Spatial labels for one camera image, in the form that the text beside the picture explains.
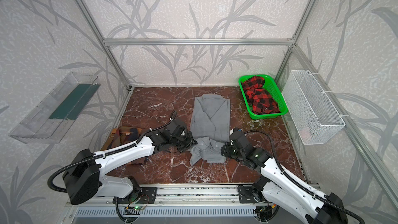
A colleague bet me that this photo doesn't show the grey long sleeve shirt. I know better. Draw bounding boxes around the grey long sleeve shirt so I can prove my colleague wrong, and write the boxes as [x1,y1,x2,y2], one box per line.
[190,94,231,166]

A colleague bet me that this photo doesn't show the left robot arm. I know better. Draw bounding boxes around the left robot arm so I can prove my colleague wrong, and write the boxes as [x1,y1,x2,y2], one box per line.
[62,130,198,205]

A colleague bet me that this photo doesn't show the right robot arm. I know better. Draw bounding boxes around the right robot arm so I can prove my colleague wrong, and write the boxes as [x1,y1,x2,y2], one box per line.
[221,128,348,224]

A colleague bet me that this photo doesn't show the red black plaid shirt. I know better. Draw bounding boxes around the red black plaid shirt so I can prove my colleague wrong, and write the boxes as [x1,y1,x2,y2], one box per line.
[241,76,280,115]

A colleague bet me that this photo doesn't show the folded multicolour plaid shirt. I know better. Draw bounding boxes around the folded multicolour plaid shirt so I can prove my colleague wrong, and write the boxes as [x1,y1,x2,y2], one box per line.
[101,126,143,151]

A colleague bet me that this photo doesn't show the green plastic basket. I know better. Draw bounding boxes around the green plastic basket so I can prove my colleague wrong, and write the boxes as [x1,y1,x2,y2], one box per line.
[239,75,288,119]

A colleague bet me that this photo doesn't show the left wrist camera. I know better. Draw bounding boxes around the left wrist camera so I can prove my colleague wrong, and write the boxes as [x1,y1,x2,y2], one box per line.
[168,119,187,136]

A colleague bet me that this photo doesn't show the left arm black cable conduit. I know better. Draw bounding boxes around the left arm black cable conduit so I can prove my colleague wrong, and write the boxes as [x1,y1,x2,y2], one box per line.
[47,109,178,194]

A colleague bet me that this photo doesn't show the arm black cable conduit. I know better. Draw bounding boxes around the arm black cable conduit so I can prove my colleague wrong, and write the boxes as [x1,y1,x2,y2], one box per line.
[47,109,178,194]
[244,130,366,224]

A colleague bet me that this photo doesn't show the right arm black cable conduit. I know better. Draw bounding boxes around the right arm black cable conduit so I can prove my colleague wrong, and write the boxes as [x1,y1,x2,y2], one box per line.
[244,130,366,224]

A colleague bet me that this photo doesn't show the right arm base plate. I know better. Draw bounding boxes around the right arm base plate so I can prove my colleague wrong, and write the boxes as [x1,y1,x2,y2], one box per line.
[237,185,266,203]

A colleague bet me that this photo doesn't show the aluminium front rail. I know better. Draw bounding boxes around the aluminium front rail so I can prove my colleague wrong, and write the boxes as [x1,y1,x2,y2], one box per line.
[65,184,327,207]

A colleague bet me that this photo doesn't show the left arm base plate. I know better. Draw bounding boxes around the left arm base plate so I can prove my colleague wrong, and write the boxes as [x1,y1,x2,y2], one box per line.
[125,187,158,204]

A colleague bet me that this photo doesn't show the white wire mesh basket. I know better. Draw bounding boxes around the white wire mesh basket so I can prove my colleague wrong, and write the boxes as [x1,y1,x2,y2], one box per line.
[282,69,346,145]

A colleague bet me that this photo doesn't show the clear acrylic wall shelf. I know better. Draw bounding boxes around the clear acrylic wall shelf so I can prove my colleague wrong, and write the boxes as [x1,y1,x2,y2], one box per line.
[9,72,101,144]

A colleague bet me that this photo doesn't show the aluminium cage frame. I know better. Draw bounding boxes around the aluminium cage frame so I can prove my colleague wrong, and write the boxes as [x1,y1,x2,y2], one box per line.
[74,0,398,207]

